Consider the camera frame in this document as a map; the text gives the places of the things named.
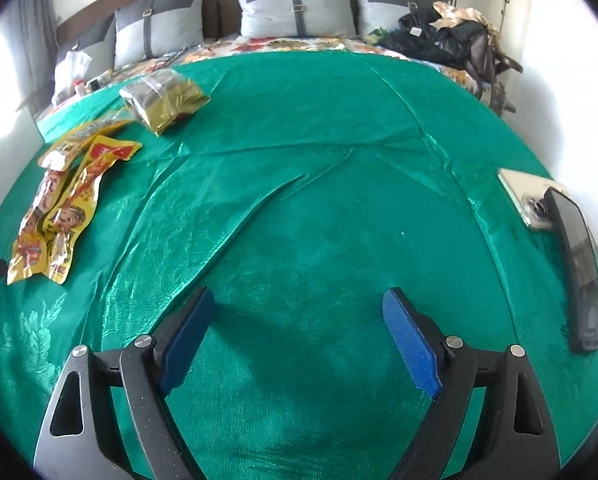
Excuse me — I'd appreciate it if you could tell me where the black smartphone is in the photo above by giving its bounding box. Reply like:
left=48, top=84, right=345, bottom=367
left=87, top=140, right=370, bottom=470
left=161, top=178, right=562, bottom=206
left=544, top=186, right=598, bottom=353

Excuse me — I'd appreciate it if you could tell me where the grey two-tone pillow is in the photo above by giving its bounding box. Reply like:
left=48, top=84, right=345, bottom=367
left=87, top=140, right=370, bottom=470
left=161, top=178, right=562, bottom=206
left=54, top=15, right=117, bottom=93
left=231, top=0, right=357, bottom=38
left=114, top=0, right=208, bottom=68
left=351, top=0, right=450, bottom=38

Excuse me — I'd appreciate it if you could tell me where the grey curtain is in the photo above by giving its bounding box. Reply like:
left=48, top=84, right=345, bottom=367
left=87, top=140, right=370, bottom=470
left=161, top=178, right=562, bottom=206
left=0, top=0, right=57, bottom=106

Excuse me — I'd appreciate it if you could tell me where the clear plastic bag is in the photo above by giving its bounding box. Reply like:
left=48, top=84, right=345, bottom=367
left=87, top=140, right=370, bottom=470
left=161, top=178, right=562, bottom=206
left=54, top=50, right=94, bottom=98

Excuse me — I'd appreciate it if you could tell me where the beige crumpled cloth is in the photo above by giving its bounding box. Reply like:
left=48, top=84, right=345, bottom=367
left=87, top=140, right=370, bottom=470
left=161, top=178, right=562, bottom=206
left=431, top=2, right=494, bottom=30

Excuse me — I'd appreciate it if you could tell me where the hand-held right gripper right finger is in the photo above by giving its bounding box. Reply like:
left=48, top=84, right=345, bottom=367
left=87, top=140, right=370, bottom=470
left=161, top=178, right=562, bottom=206
left=381, top=287, right=562, bottom=480

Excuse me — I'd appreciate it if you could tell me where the green satin bed cloth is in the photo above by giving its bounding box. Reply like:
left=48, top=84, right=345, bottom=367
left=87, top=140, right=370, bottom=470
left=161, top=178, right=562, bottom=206
left=0, top=49, right=598, bottom=480

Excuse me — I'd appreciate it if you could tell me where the gold windowed snack packet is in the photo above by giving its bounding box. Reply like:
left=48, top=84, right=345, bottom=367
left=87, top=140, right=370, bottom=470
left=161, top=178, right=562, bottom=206
left=120, top=71, right=211, bottom=136

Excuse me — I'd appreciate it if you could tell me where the black bag pile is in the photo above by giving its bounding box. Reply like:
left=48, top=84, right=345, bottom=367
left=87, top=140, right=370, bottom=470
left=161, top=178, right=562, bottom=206
left=379, top=7, right=524, bottom=96

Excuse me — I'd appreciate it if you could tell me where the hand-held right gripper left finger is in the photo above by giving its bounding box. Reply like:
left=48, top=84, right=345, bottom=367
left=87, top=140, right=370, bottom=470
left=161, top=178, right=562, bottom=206
left=33, top=286, right=216, bottom=480

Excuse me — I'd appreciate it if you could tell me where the floral bed sheet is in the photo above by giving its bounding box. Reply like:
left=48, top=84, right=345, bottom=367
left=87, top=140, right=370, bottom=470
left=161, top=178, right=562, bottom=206
left=34, top=35, right=504, bottom=116

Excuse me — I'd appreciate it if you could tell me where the yellow red cartoon packet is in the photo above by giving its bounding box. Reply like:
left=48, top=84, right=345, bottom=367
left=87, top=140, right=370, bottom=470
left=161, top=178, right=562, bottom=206
left=46, top=136, right=143, bottom=282

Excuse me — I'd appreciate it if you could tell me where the yellow cartoon snack packet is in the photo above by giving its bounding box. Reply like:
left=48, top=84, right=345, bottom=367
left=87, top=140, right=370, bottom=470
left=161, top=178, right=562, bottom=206
left=6, top=170, right=55, bottom=286

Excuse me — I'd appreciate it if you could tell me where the yellow clear snack packet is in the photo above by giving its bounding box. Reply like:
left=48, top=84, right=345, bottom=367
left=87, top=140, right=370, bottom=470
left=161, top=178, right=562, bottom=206
left=38, top=119, right=135, bottom=168

